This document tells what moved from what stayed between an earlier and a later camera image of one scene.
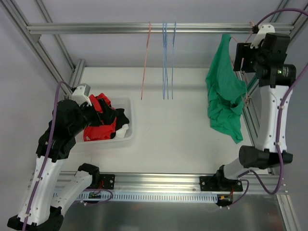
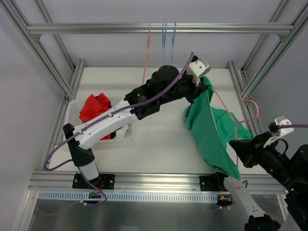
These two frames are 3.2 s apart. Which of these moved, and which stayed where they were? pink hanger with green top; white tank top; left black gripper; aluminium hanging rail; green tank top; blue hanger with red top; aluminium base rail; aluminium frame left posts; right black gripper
Moved: right black gripper; pink hanger with green top; green tank top; left black gripper
Stayed: white tank top; aluminium base rail; aluminium frame left posts; aluminium hanging rail; blue hanger with red top
